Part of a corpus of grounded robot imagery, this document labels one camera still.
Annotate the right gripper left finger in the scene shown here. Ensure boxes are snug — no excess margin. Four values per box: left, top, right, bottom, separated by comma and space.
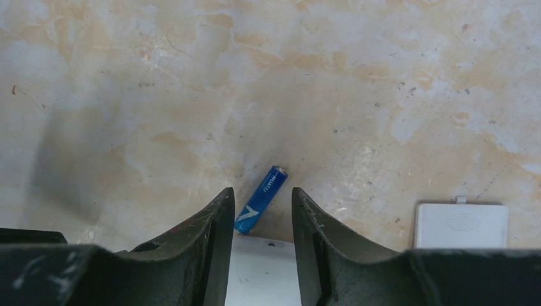
1, 187, 235, 305

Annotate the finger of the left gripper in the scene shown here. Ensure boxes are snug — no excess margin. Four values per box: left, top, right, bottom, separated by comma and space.
0, 228, 67, 245

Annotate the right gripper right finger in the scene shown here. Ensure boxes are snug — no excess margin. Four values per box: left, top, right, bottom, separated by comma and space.
292, 187, 540, 305

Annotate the blue AAA battery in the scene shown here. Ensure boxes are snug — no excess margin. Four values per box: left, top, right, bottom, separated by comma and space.
234, 166, 288, 235

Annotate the white battery cover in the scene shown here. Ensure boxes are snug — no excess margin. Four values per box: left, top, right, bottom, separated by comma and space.
413, 196, 509, 249

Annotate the white remote control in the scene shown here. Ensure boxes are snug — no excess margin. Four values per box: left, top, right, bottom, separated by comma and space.
225, 235, 301, 306

